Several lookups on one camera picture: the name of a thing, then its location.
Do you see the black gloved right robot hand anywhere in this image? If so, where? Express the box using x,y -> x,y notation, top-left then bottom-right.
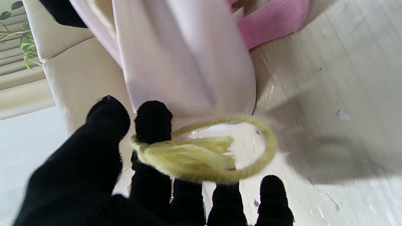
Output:
39,0 -> 88,29

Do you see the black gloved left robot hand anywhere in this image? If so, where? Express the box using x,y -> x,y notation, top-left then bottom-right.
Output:
13,95 -> 296,226

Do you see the yellow backpack charm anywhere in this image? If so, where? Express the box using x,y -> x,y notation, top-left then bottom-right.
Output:
130,115 -> 279,184

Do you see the pale pink backpack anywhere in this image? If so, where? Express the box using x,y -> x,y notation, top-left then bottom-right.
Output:
68,0 -> 312,126

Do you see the tall green leafy houseplant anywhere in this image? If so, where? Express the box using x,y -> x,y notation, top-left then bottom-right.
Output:
0,0 -> 43,72

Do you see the beige fabric sofa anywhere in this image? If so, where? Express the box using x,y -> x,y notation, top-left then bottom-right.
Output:
22,0 -> 136,134

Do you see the white backdrop cloth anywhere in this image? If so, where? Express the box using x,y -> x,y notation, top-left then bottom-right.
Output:
0,106 -> 74,226

